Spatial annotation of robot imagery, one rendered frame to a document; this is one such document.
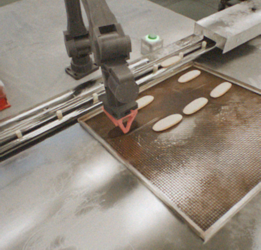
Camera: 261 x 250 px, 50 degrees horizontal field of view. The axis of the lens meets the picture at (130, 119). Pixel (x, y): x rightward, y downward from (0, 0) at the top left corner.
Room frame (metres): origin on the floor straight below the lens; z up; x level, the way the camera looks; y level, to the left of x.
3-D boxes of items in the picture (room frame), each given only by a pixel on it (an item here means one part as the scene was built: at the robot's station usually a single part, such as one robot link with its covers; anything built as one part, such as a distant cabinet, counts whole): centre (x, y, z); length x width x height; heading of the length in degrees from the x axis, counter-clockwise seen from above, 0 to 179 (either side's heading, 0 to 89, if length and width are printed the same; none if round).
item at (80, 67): (0.94, 0.20, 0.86); 0.12 x 0.09 x 0.08; 134
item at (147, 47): (1.06, -0.09, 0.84); 0.08 x 0.08 x 0.11; 38
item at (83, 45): (0.93, 0.18, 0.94); 0.09 x 0.05 x 0.10; 22
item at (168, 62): (0.96, -0.17, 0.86); 0.10 x 0.04 x 0.01; 128
